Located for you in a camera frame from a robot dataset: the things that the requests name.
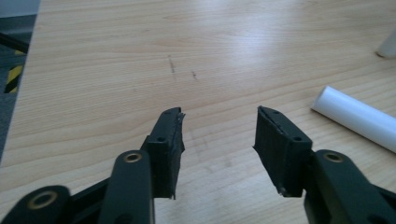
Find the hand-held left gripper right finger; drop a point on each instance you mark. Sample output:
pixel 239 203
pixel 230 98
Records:
pixel 280 149

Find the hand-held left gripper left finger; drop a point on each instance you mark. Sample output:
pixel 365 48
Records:
pixel 165 149

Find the white plastic pipe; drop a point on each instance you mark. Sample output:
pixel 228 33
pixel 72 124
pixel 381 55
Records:
pixel 387 46
pixel 358 116

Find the yellow black hazard tape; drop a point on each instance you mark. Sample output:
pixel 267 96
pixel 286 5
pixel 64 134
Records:
pixel 13 77

